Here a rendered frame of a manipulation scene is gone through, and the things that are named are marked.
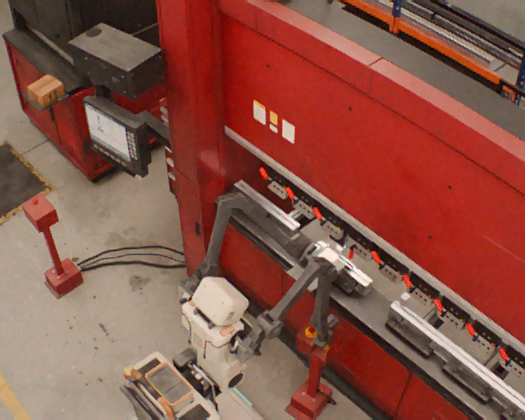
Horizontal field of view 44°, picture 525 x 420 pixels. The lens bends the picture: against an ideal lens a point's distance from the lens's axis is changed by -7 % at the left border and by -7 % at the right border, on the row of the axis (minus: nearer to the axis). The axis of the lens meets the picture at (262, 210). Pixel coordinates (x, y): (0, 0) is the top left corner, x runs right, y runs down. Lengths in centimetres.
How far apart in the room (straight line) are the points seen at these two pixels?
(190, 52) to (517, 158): 172
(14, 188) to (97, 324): 163
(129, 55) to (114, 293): 198
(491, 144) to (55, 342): 326
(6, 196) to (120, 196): 100
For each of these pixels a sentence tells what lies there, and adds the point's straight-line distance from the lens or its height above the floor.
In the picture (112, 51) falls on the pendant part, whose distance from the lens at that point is 361.
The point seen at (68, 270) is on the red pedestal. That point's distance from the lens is 497.
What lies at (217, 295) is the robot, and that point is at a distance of 310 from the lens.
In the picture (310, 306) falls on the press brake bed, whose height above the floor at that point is 64.
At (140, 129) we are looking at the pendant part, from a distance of 364.
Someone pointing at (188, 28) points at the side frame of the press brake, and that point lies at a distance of 337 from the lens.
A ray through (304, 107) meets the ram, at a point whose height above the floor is 187.
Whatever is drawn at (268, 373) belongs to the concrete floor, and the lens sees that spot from 446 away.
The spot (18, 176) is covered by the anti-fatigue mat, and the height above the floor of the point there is 1.
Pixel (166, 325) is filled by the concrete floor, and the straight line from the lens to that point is 470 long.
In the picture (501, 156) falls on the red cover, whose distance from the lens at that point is 256.
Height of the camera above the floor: 386
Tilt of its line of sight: 46 degrees down
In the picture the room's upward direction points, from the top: straight up
